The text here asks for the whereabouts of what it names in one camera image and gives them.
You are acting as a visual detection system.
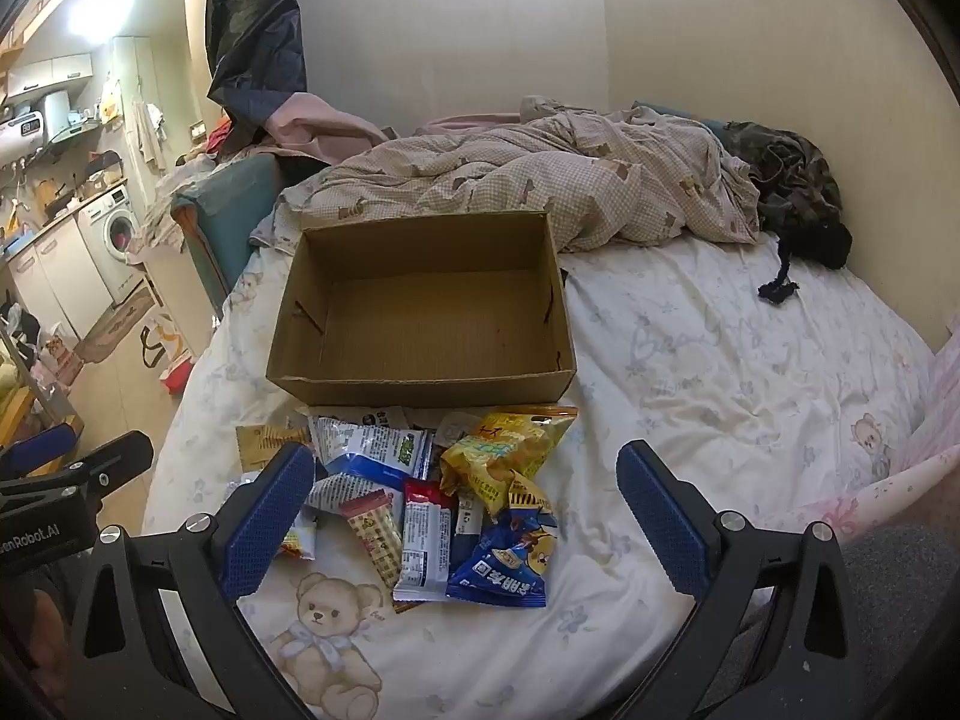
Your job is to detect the red beige striped snack packet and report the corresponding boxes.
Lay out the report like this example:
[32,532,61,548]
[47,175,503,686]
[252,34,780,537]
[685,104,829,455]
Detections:
[340,489,407,590]

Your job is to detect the white kitchen cabinet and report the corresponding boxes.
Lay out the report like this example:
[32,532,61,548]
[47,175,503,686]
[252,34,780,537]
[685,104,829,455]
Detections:
[6,213,115,340]

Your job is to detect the patterned floor mat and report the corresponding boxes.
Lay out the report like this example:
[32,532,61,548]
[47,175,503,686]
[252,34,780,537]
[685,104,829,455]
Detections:
[74,300,155,365]

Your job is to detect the blue snack bag yellow top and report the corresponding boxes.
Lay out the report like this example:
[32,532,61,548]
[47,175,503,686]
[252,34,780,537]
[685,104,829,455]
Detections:
[445,477,560,609]

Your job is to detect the white red snack packet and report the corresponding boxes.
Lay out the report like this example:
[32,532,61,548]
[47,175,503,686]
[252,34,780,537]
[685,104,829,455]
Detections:
[391,478,459,603]

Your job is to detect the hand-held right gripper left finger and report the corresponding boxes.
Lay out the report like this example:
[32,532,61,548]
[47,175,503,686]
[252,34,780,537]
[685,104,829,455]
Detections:
[64,442,317,720]

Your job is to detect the pink floral blanket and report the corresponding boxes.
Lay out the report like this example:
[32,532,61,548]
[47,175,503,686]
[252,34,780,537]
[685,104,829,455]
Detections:
[780,330,960,535]

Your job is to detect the checked beige quilt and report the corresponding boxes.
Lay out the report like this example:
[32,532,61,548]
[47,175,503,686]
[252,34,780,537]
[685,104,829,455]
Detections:
[276,96,763,253]

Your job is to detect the pink cloth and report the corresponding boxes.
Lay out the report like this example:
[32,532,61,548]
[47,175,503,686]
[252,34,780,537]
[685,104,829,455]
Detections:
[258,93,392,166]

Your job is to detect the narrow white blue snack packet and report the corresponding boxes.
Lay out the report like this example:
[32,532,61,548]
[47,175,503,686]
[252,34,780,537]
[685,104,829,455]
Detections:
[452,487,486,557]

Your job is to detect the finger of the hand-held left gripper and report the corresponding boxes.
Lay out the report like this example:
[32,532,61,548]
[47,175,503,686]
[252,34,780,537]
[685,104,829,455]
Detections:
[0,423,80,478]
[0,430,155,500]

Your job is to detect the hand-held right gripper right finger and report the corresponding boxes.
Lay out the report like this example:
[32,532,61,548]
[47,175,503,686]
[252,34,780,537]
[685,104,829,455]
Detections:
[615,439,880,720]

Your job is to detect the hanging white towel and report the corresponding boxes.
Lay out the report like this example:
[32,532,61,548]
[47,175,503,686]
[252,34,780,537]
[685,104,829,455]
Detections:
[134,100,168,174]

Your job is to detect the black cloth with cord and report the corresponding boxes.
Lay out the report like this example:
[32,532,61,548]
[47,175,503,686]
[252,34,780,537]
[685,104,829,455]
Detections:
[757,220,854,302]

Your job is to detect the white shopping bag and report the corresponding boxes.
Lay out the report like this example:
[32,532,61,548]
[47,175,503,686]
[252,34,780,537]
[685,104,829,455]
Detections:
[142,314,185,373]

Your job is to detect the white water heater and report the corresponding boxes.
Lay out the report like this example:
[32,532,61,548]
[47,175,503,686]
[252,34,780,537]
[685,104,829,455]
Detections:
[0,111,55,163]

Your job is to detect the small white snack packet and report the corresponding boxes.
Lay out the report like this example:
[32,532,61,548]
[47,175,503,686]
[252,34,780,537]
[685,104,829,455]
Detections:
[434,411,490,460]

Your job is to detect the tan snack packet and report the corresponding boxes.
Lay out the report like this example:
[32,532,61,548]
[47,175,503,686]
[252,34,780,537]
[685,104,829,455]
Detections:
[235,424,313,474]

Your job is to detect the camouflage garment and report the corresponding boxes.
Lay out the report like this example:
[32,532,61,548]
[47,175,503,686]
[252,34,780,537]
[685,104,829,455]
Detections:
[718,120,845,235]

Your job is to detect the small orange snack packet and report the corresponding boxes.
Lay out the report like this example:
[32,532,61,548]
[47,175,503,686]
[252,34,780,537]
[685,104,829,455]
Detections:
[276,508,321,563]

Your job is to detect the dark hanging jacket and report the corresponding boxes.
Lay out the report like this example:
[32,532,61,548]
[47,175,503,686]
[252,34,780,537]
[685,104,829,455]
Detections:
[205,0,309,130]

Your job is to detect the white washing machine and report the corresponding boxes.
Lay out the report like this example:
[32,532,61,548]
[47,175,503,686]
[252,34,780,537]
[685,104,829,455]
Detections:
[78,187,148,306]

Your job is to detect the yellow chip bag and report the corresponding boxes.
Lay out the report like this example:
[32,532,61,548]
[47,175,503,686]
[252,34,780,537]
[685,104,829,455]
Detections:
[439,406,581,520]

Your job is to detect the brown cardboard box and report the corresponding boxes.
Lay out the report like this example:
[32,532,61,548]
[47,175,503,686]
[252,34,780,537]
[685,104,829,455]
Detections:
[265,210,578,410]

